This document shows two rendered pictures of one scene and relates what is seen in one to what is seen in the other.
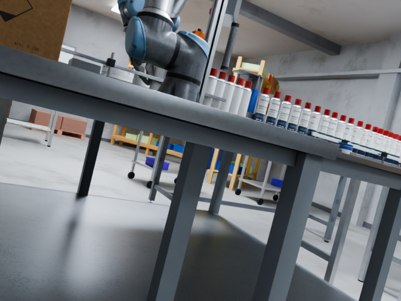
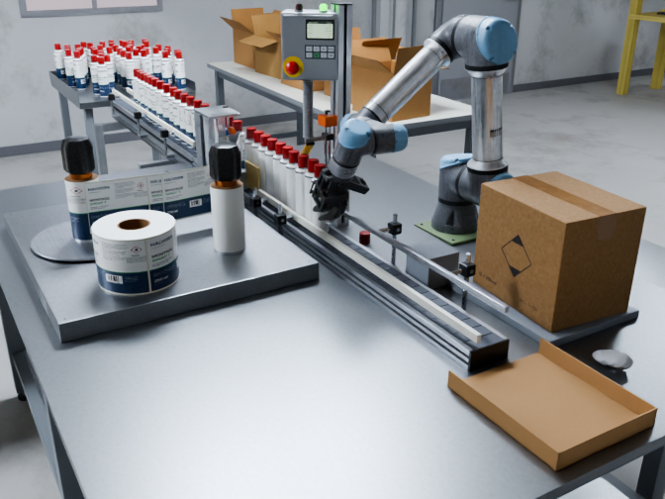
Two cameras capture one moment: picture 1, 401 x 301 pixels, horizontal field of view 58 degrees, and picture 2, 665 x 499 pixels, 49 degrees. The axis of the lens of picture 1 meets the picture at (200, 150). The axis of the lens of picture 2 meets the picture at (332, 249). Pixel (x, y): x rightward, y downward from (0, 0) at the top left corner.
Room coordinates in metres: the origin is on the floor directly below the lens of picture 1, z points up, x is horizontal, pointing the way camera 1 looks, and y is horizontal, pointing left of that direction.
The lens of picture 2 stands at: (1.66, 2.25, 1.69)
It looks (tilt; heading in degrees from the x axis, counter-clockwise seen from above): 24 degrees down; 268
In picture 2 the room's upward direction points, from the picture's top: straight up
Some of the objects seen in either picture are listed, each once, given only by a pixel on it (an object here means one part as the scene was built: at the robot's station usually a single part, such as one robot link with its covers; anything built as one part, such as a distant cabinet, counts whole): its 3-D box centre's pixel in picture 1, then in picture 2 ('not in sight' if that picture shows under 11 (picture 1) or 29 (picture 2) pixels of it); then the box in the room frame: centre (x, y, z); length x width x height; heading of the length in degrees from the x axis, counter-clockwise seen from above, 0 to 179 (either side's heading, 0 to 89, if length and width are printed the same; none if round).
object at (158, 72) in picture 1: (158, 74); (320, 198); (1.62, 0.26, 0.98); 0.05 x 0.05 x 0.20
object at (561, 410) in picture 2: not in sight; (547, 396); (1.18, 1.05, 0.85); 0.30 x 0.26 x 0.04; 118
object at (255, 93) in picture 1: (252, 105); not in sight; (1.92, -0.20, 0.98); 0.03 x 0.03 x 0.17
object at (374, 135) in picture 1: (371, 142); (156, 101); (2.31, -1.04, 0.98); 0.05 x 0.05 x 0.20
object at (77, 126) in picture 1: (57, 124); not in sight; (8.16, 3.25, 0.21); 1.19 x 0.86 x 0.42; 117
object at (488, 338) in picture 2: not in sight; (306, 228); (1.66, 0.18, 0.86); 1.65 x 0.08 x 0.04; 118
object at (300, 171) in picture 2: not in sight; (303, 188); (1.66, 0.17, 0.98); 0.05 x 0.05 x 0.20
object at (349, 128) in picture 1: (347, 134); (175, 112); (2.20, -0.83, 0.98); 0.05 x 0.05 x 0.20
